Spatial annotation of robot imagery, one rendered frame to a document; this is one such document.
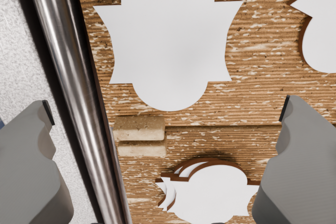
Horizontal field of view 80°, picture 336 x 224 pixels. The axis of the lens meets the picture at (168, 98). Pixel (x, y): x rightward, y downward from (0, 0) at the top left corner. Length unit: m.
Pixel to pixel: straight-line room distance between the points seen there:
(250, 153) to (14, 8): 0.32
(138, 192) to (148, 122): 0.16
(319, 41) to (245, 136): 0.13
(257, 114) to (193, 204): 0.16
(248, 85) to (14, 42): 0.26
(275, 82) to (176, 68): 0.11
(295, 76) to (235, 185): 0.16
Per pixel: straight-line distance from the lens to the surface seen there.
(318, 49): 0.24
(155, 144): 0.24
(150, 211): 0.41
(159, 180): 0.33
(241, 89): 0.24
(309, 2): 0.22
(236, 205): 0.35
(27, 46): 0.28
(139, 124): 0.23
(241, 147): 0.29
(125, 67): 0.21
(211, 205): 0.34
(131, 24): 0.19
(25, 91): 0.31
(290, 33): 0.23
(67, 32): 0.25
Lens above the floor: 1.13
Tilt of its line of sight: 58 degrees down
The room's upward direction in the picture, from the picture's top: 179 degrees counter-clockwise
